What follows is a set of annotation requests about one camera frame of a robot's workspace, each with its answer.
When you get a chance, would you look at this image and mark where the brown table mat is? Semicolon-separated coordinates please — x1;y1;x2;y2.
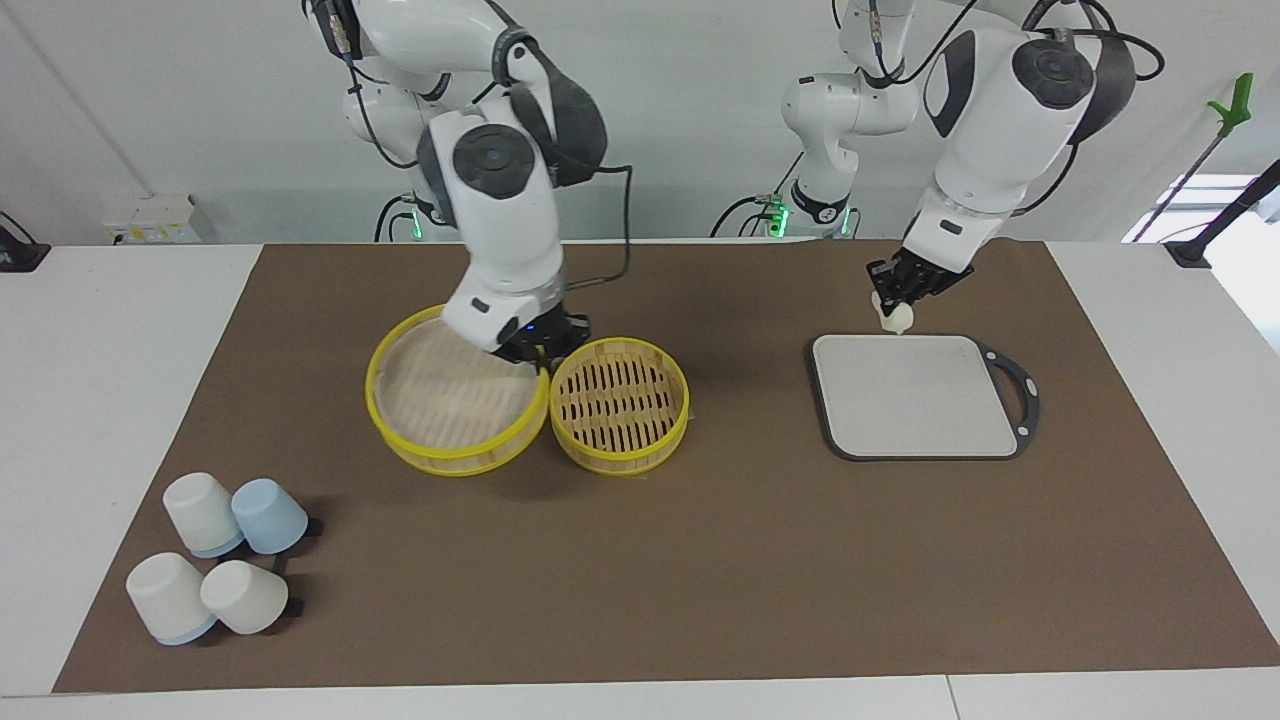
52;240;1280;694

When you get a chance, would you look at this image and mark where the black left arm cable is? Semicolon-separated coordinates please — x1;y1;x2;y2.
868;0;1166;86

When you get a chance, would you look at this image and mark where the black right base cable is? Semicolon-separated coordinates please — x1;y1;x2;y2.
375;195;416;243

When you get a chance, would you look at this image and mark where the thin metal rod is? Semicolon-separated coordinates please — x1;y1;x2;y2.
1133;130;1229;243

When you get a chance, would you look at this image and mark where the black left base cable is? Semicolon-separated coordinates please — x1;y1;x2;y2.
710;150;806;239

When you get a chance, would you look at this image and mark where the yellow bamboo steamer basket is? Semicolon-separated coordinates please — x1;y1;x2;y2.
549;338;691;477

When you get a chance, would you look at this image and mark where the light blue cup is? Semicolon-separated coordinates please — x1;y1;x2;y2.
231;478;309;555

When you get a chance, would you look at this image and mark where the yellow rimmed steamer lid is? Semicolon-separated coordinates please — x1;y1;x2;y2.
365;305;551;478

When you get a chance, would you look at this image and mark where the black stand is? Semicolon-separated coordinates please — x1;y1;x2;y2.
1165;160;1280;269

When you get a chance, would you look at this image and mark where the black mount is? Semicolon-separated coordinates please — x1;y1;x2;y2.
0;210;51;273

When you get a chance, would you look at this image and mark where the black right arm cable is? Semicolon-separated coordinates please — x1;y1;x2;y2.
345;60;635;293

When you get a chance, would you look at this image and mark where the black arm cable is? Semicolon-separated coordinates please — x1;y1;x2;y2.
345;60;635;293
868;0;1166;86

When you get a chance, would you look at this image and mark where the white cup blue rim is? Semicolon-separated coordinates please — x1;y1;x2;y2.
126;552;217;646

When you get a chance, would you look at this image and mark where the green clamp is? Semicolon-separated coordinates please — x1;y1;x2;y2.
1207;72;1255;141

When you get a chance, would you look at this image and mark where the white wall socket box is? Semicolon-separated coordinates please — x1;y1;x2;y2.
100;195;201;246

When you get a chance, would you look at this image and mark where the grey cutting board black rim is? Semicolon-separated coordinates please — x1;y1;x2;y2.
810;334;1042;462

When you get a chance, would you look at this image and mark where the white steamed bun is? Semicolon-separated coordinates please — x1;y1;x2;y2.
871;290;915;336

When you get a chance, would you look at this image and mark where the black base cable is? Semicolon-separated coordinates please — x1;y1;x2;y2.
375;195;416;243
710;150;806;239

